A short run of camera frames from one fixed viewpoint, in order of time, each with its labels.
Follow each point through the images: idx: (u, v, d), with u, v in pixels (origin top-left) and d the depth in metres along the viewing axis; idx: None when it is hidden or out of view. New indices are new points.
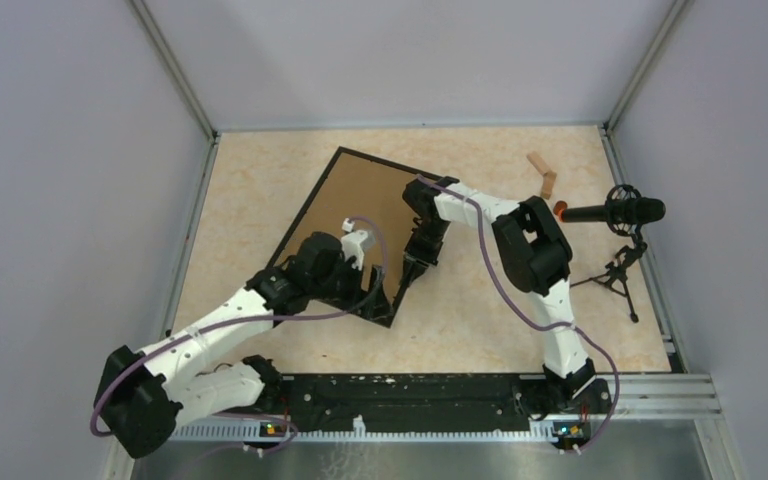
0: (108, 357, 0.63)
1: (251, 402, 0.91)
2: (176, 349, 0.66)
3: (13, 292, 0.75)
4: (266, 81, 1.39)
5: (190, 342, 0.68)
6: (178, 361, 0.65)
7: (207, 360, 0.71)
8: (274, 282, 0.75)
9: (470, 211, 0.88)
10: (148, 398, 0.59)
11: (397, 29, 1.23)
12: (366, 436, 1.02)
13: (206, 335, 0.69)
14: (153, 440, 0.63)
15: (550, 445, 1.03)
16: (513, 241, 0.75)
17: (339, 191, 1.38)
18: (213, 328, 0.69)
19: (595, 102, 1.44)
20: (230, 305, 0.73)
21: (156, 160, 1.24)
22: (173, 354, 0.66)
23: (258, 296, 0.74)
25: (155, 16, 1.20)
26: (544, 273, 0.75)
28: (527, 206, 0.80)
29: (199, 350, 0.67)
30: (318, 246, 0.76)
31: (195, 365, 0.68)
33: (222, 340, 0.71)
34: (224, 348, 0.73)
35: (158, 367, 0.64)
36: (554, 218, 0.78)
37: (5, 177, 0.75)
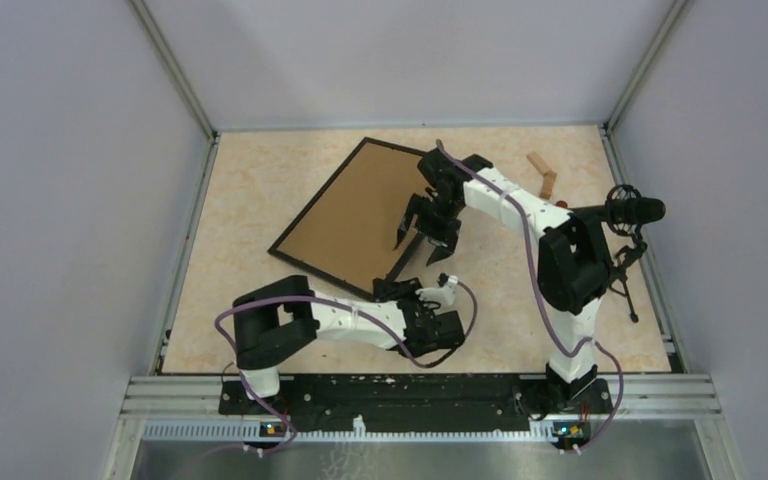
0: (293, 278, 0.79)
1: (258, 396, 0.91)
2: (335, 310, 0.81)
3: (11, 289, 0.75)
4: (265, 80, 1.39)
5: (346, 312, 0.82)
6: (332, 321, 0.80)
7: (343, 335, 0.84)
8: (415, 316, 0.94)
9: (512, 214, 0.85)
10: (301, 334, 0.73)
11: (398, 28, 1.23)
12: (366, 437, 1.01)
13: (359, 316, 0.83)
14: (258, 361, 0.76)
15: (549, 445, 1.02)
16: (563, 262, 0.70)
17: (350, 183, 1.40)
18: (366, 318, 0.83)
19: (595, 102, 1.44)
20: (383, 312, 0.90)
21: (156, 160, 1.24)
22: (332, 313, 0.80)
23: (400, 320, 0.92)
25: (155, 14, 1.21)
26: (582, 292, 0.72)
28: (577, 219, 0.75)
29: (349, 322, 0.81)
30: (456, 324, 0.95)
31: (338, 332, 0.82)
33: (363, 330, 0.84)
34: (358, 335, 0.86)
35: (318, 313, 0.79)
36: (603, 237, 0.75)
37: (3, 174, 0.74)
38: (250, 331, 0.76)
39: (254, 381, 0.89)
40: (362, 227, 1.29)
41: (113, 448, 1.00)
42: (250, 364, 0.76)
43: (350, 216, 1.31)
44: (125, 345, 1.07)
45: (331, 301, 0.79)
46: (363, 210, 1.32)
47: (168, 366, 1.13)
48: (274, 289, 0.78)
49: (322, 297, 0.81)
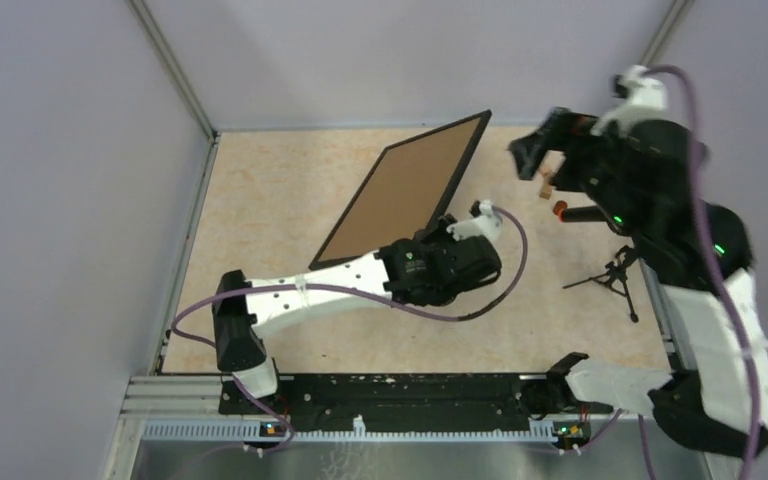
0: (224, 276, 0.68)
1: (256, 395, 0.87)
2: (279, 294, 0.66)
3: (13, 287, 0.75)
4: (265, 80, 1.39)
5: (294, 292, 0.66)
6: (276, 309, 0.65)
7: (309, 314, 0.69)
8: (410, 261, 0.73)
9: (735, 380, 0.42)
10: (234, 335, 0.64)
11: (399, 27, 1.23)
12: (366, 437, 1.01)
13: (311, 292, 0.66)
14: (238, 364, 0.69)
15: (549, 445, 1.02)
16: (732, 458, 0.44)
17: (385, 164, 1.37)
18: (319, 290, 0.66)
19: (596, 102, 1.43)
20: (351, 268, 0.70)
21: (156, 160, 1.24)
22: (277, 299, 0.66)
23: (383, 270, 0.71)
25: (155, 14, 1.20)
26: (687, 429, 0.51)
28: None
29: (300, 303, 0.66)
30: (477, 253, 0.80)
31: (294, 315, 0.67)
33: (327, 304, 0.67)
34: (321, 311, 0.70)
35: (253, 306, 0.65)
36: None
37: (5, 175, 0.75)
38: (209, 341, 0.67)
39: (248, 382, 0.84)
40: (393, 211, 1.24)
41: (113, 448, 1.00)
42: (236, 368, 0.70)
43: (380, 209, 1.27)
44: (125, 345, 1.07)
45: (268, 287, 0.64)
46: (389, 198, 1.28)
47: (168, 366, 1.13)
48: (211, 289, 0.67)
49: (261, 283, 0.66)
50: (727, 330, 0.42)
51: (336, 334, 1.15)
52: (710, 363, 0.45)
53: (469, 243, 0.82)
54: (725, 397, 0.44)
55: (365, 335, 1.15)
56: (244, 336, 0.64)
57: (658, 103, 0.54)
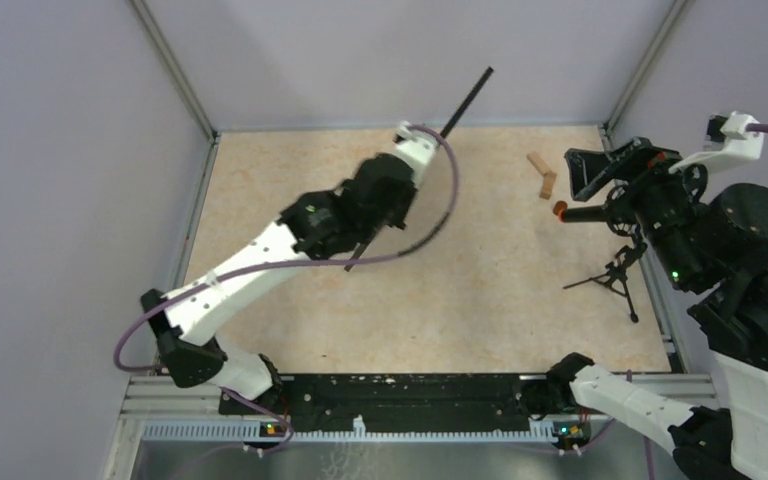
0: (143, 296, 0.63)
1: (250, 395, 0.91)
2: (196, 297, 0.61)
3: (13, 287, 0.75)
4: (266, 80, 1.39)
5: (211, 290, 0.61)
6: (197, 313, 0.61)
7: (238, 303, 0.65)
8: (312, 215, 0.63)
9: None
10: (167, 350, 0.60)
11: (398, 27, 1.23)
12: (366, 437, 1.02)
13: (225, 283, 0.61)
14: (194, 377, 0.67)
15: (549, 445, 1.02)
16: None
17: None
18: (231, 279, 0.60)
19: (595, 102, 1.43)
20: (258, 244, 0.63)
21: (156, 160, 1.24)
22: (195, 303, 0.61)
23: (289, 232, 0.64)
25: (155, 15, 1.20)
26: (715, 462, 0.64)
28: None
29: (220, 301, 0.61)
30: (372, 173, 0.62)
31: (223, 310, 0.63)
33: (247, 287, 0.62)
34: (242, 297, 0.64)
35: (176, 316, 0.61)
36: None
37: (4, 176, 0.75)
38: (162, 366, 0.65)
39: (238, 385, 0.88)
40: None
41: (113, 448, 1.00)
42: (194, 381, 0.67)
43: None
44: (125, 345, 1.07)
45: (180, 296, 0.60)
46: None
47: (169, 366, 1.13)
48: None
49: (176, 292, 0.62)
50: None
51: (336, 335, 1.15)
52: (749, 426, 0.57)
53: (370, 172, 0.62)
54: (755, 456, 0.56)
55: (364, 337, 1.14)
56: (177, 347, 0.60)
57: (751, 152, 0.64)
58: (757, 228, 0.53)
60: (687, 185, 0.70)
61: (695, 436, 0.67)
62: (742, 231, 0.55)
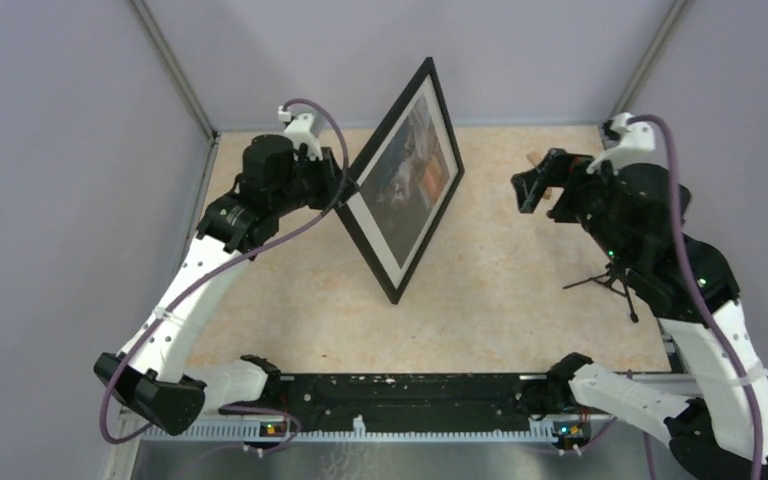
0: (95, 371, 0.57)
1: (253, 395, 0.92)
2: (153, 338, 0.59)
3: (13, 287, 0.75)
4: (265, 80, 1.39)
5: (166, 324, 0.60)
6: (162, 349, 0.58)
7: (197, 325, 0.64)
8: (226, 216, 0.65)
9: (736, 406, 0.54)
10: (149, 396, 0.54)
11: (398, 27, 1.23)
12: (366, 436, 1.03)
13: (177, 310, 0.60)
14: (185, 416, 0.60)
15: (549, 445, 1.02)
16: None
17: (446, 153, 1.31)
18: (179, 302, 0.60)
19: (596, 102, 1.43)
20: (190, 263, 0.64)
21: (156, 160, 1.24)
22: (155, 343, 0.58)
23: (215, 240, 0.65)
25: (155, 15, 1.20)
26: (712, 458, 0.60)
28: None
29: (180, 329, 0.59)
30: (259, 156, 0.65)
31: (186, 337, 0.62)
33: (199, 305, 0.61)
34: (200, 315, 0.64)
35: (143, 364, 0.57)
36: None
37: (3, 177, 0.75)
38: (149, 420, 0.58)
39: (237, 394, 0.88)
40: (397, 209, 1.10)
41: (112, 448, 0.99)
42: (188, 421, 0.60)
43: None
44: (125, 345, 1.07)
45: (137, 342, 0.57)
46: None
47: None
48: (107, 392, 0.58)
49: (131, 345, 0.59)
50: (723, 360, 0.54)
51: (335, 335, 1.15)
52: (713, 392, 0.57)
53: (253, 159, 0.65)
54: (728, 423, 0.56)
55: (364, 335, 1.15)
56: (157, 387, 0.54)
57: (645, 145, 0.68)
58: (645, 193, 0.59)
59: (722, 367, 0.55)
60: (607, 180, 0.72)
61: (693, 426, 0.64)
62: (635, 199, 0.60)
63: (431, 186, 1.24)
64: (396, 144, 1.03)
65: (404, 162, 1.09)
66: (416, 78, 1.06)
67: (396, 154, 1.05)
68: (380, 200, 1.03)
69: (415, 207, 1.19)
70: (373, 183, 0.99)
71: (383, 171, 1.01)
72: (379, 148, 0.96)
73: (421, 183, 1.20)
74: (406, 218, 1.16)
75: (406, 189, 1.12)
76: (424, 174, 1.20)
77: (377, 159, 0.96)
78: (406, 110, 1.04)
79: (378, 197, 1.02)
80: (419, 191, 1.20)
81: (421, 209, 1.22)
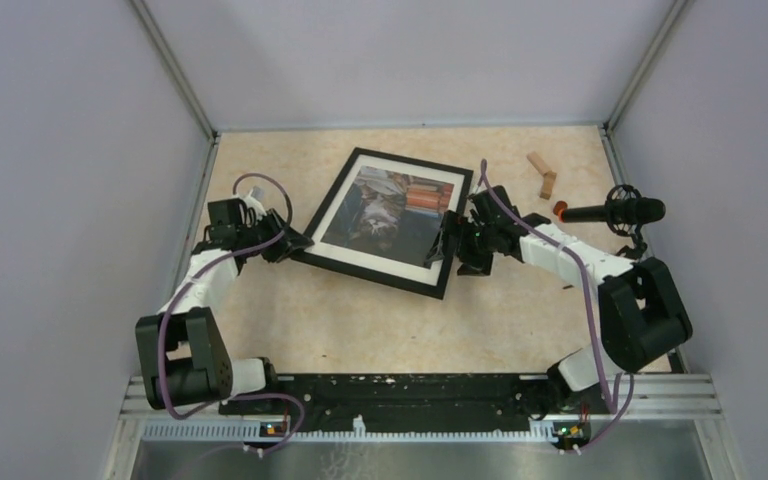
0: (136, 333, 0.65)
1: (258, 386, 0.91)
2: (188, 294, 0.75)
3: (10, 289, 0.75)
4: (265, 81, 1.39)
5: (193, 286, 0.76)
6: (196, 299, 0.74)
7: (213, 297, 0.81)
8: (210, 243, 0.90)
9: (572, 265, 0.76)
10: (200, 317, 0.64)
11: (397, 28, 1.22)
12: (366, 437, 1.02)
13: (201, 277, 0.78)
14: (225, 379, 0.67)
15: (550, 445, 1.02)
16: (625, 311, 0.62)
17: (433, 173, 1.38)
18: (203, 270, 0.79)
19: (595, 102, 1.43)
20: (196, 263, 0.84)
21: (156, 160, 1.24)
22: (191, 296, 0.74)
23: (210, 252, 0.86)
25: (155, 15, 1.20)
26: (655, 351, 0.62)
28: (641, 268, 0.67)
29: (206, 287, 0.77)
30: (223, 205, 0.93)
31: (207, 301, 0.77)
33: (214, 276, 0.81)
34: (215, 290, 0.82)
35: (185, 306, 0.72)
36: (671, 291, 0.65)
37: None
38: (193, 382, 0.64)
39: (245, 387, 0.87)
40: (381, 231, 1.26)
41: (113, 447, 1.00)
42: (227, 386, 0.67)
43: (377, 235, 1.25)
44: (126, 345, 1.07)
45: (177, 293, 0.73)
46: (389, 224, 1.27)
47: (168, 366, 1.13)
48: (150, 349, 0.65)
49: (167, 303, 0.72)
50: (545, 246, 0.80)
51: (335, 334, 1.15)
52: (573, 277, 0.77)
53: (216, 207, 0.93)
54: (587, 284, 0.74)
55: (365, 334, 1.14)
56: (205, 313, 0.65)
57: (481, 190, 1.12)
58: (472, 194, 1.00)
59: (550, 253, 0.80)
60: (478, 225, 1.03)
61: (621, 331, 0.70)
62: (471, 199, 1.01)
63: (425, 202, 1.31)
64: (350, 201, 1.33)
65: (370, 205, 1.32)
66: (350, 162, 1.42)
67: (354, 206, 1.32)
68: (355, 235, 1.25)
69: (414, 225, 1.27)
70: (337, 230, 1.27)
71: (345, 219, 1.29)
72: (327, 213, 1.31)
73: (409, 207, 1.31)
74: (403, 234, 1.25)
75: (387, 219, 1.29)
76: (408, 199, 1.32)
77: (333, 215, 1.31)
78: (349, 180, 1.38)
79: (350, 235, 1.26)
80: (411, 212, 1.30)
81: (427, 219, 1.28)
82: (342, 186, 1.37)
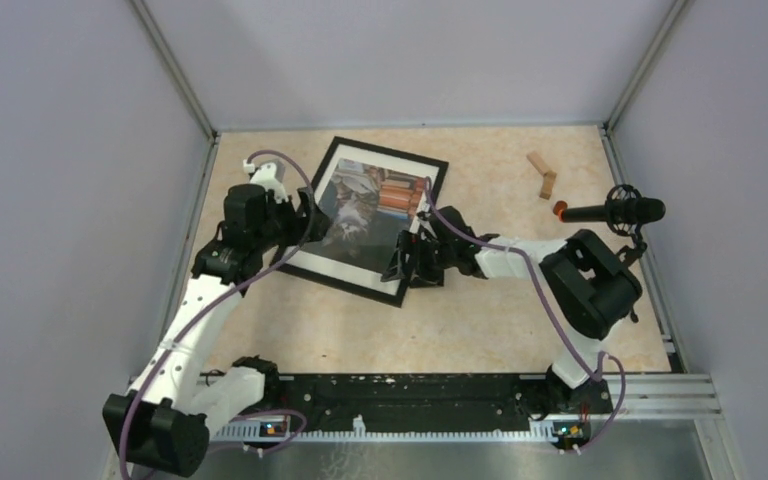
0: (103, 413, 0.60)
1: (258, 397, 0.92)
2: (164, 369, 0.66)
3: (9, 288, 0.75)
4: (265, 80, 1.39)
5: (173, 356, 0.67)
6: (173, 378, 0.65)
7: (200, 361, 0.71)
8: (219, 256, 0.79)
9: (518, 261, 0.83)
10: (166, 423, 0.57)
11: (398, 28, 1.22)
12: (366, 436, 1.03)
13: (183, 343, 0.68)
14: (194, 457, 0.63)
15: (549, 445, 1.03)
16: (568, 279, 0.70)
17: (408, 168, 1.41)
18: (185, 334, 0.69)
19: (596, 103, 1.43)
20: (188, 302, 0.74)
21: (155, 159, 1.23)
22: (165, 375, 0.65)
23: (210, 277, 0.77)
25: (155, 15, 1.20)
26: (611, 312, 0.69)
28: (577, 241, 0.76)
29: (187, 357, 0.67)
30: (241, 203, 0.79)
31: (192, 370, 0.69)
33: (200, 337, 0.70)
34: (206, 347, 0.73)
35: (157, 395, 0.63)
36: (610, 252, 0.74)
37: None
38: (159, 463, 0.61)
39: (240, 406, 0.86)
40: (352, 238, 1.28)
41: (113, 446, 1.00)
42: (196, 464, 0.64)
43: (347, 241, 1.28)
44: (126, 345, 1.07)
45: (150, 373, 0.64)
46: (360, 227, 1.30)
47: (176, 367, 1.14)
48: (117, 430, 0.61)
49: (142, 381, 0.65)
50: (491, 252, 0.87)
51: (333, 334, 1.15)
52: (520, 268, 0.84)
53: (235, 206, 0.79)
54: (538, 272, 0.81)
55: (363, 335, 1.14)
56: (171, 415, 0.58)
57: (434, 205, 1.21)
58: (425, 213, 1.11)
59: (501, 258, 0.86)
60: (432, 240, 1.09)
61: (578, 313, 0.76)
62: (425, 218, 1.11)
63: (397, 202, 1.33)
64: (325, 204, 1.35)
65: (343, 207, 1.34)
66: (328, 154, 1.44)
67: (329, 207, 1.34)
68: (327, 242, 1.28)
69: (383, 227, 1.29)
70: None
71: None
72: None
73: (380, 207, 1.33)
74: (373, 239, 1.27)
75: (359, 222, 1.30)
76: (380, 199, 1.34)
77: None
78: (326, 177, 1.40)
79: (324, 242, 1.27)
80: (382, 213, 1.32)
81: (395, 221, 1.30)
82: (318, 187, 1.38)
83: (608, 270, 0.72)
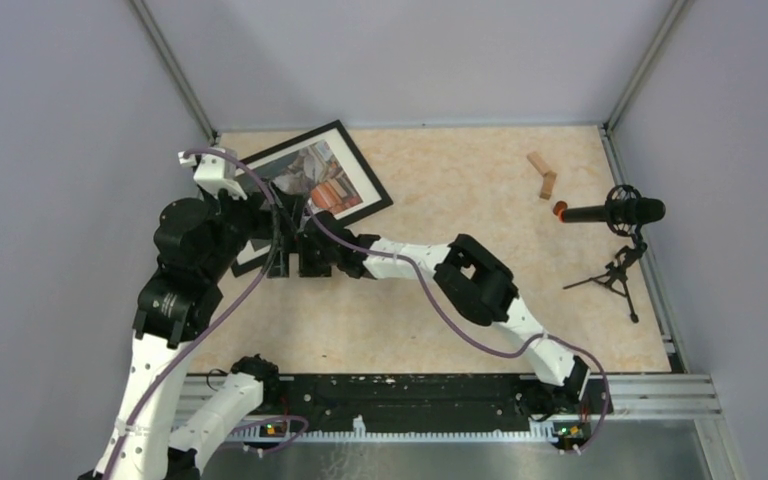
0: None
1: (258, 402, 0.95)
2: (125, 451, 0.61)
3: (9, 288, 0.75)
4: (265, 80, 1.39)
5: (131, 436, 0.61)
6: (136, 461, 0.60)
7: (168, 422, 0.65)
8: (161, 307, 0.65)
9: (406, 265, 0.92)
10: None
11: (398, 27, 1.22)
12: (366, 436, 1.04)
13: (138, 421, 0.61)
14: None
15: (549, 445, 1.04)
16: (459, 285, 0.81)
17: (361, 180, 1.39)
18: (137, 414, 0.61)
19: (596, 102, 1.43)
20: (138, 367, 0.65)
21: (155, 160, 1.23)
22: (127, 457, 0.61)
23: (157, 337, 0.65)
25: (155, 15, 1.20)
26: (495, 301, 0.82)
28: (457, 247, 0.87)
29: (147, 437, 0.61)
30: (174, 236, 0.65)
31: (158, 439, 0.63)
33: (157, 409, 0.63)
34: (172, 403, 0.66)
35: None
36: (485, 249, 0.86)
37: None
38: None
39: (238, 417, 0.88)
40: None
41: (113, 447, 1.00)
42: None
43: None
44: (124, 345, 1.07)
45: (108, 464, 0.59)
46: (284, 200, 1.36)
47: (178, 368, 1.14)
48: None
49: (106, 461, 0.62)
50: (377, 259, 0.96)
51: (332, 334, 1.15)
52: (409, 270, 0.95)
53: (168, 244, 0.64)
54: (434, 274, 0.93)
55: (362, 334, 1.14)
56: None
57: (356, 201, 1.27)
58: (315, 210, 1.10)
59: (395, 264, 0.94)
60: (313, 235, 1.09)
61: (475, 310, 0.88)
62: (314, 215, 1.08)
63: (320, 201, 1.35)
64: (277, 162, 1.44)
65: (284, 176, 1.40)
66: (319, 129, 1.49)
67: (277, 168, 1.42)
68: None
69: None
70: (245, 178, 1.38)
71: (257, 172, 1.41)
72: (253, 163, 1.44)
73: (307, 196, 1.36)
74: None
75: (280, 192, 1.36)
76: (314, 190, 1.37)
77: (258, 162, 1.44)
78: (300, 144, 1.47)
79: None
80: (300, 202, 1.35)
81: None
82: (284, 150, 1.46)
83: (490, 268, 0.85)
